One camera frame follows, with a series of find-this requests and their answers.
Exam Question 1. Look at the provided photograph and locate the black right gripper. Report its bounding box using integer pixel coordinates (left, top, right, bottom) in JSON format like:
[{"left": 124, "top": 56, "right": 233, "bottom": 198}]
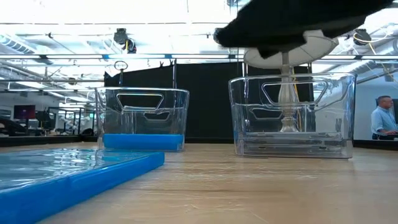
[{"left": 222, "top": 0, "right": 343, "bottom": 60}]

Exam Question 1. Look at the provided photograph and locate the clear plastic bin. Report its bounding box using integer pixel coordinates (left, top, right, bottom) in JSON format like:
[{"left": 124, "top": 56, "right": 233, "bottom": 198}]
[
  {"left": 94, "top": 86, "right": 191, "bottom": 152},
  {"left": 228, "top": 72, "right": 358, "bottom": 160}
]

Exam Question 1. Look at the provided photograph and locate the white shade table lamp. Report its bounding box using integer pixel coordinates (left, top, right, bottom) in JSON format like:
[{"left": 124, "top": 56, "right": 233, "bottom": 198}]
[{"left": 243, "top": 29, "right": 340, "bottom": 134}]

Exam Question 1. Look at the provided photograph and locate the person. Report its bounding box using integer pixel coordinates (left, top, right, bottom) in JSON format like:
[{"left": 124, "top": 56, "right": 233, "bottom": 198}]
[{"left": 371, "top": 95, "right": 398, "bottom": 141}]

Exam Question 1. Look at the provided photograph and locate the dark monitor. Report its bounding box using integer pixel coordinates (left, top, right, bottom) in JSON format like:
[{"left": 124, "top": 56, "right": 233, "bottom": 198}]
[{"left": 12, "top": 104, "right": 36, "bottom": 121}]

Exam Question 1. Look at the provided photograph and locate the ring-topped black stand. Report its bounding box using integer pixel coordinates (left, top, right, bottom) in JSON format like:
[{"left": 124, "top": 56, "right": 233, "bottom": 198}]
[{"left": 113, "top": 60, "right": 129, "bottom": 90}]

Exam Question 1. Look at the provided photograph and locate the black workstation frame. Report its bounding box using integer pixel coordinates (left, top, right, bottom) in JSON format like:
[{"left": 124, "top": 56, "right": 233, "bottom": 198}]
[{"left": 46, "top": 106, "right": 97, "bottom": 136}]

